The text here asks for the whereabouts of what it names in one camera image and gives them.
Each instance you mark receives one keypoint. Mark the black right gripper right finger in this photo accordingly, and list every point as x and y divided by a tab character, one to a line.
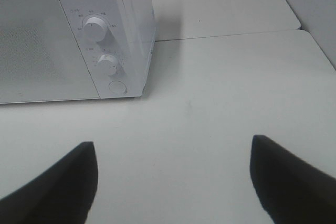
289	189

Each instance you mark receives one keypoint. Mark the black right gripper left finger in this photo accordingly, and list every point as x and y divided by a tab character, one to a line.
64	193

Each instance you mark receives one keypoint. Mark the round door release button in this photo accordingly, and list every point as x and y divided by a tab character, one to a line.
117	87

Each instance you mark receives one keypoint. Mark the white microwave door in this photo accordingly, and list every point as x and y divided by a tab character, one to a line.
40	58

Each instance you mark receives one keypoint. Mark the white timer knob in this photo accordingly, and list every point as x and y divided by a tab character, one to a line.
108	64

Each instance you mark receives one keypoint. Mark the white microwave oven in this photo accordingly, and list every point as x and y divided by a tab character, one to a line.
130	37

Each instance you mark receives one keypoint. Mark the white upper power knob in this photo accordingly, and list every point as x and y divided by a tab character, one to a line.
95	28

